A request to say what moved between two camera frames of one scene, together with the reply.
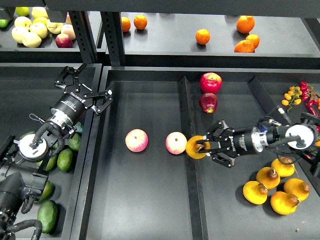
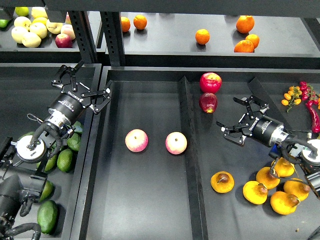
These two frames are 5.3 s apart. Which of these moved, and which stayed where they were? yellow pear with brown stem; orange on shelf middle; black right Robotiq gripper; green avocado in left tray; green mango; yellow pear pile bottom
Moved: black right Robotiq gripper; yellow pear with brown stem
Stayed: orange on shelf middle; yellow pear pile bottom; green avocado in left tray; green mango
